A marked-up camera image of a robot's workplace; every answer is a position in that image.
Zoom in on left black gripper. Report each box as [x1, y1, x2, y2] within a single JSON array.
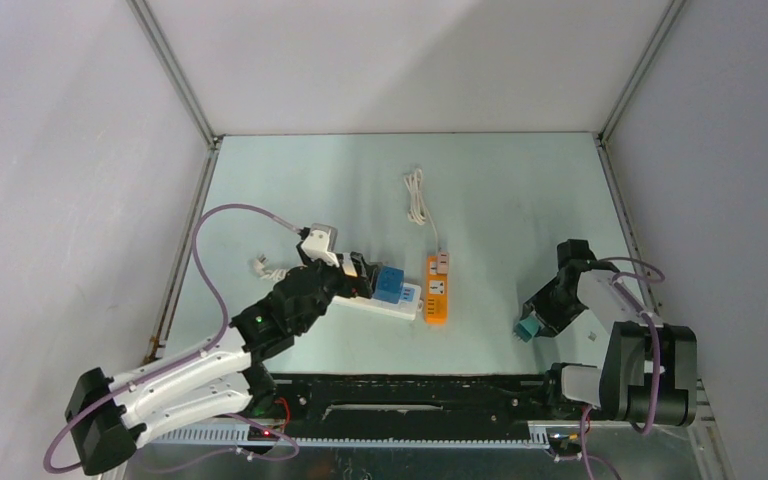
[[295, 242, 381, 333]]

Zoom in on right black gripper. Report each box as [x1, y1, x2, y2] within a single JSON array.
[[521, 276, 584, 337]]

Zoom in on white plug adapter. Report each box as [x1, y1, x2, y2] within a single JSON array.
[[341, 258, 358, 277]]

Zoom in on blue cube socket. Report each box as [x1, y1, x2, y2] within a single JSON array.
[[372, 266, 404, 304]]

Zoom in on white multicolour power strip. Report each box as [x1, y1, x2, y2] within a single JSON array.
[[332, 283, 423, 321]]

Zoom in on teal plug adapter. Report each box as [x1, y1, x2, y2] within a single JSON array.
[[512, 316, 541, 343]]

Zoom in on orange power strip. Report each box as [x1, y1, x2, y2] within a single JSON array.
[[424, 255, 449, 325]]

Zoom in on pink plug adapter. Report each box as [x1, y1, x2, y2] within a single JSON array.
[[435, 250, 450, 275]]

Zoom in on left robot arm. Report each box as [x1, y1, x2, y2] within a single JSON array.
[[65, 252, 384, 476]]

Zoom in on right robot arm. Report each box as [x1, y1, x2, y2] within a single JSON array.
[[513, 239, 698, 434]]

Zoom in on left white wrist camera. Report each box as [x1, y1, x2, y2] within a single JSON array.
[[296, 223, 340, 267]]

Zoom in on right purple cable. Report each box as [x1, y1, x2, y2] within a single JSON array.
[[579, 256, 667, 480]]

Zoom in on grey cable duct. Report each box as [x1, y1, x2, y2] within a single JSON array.
[[152, 423, 551, 452]]

